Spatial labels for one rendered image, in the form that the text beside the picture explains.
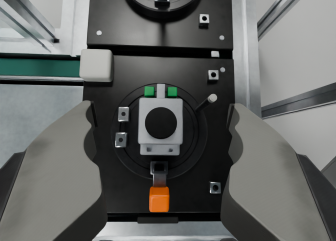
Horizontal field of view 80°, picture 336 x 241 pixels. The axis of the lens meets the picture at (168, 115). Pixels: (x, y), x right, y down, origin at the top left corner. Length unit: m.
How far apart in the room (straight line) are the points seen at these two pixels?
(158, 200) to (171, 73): 0.20
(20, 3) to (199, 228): 0.39
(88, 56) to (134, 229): 0.26
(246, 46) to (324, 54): 0.25
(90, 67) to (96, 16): 0.10
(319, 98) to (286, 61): 0.25
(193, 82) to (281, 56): 0.27
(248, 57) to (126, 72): 0.21
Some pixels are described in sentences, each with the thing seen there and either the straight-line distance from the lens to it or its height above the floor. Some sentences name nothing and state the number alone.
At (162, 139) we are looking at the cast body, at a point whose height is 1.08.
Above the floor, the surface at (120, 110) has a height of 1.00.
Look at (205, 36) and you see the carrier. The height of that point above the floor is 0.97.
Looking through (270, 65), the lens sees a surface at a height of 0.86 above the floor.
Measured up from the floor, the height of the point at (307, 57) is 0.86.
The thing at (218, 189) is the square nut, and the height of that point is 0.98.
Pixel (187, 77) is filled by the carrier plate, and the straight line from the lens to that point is 0.33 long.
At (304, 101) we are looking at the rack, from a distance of 0.33.
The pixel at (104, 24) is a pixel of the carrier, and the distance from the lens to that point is 0.37.
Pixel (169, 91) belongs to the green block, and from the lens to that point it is 0.25.
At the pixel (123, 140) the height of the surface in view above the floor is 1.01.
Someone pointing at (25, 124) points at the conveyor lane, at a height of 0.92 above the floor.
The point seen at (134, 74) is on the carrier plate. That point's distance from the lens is 0.33.
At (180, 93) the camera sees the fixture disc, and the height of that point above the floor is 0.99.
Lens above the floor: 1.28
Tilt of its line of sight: 82 degrees down
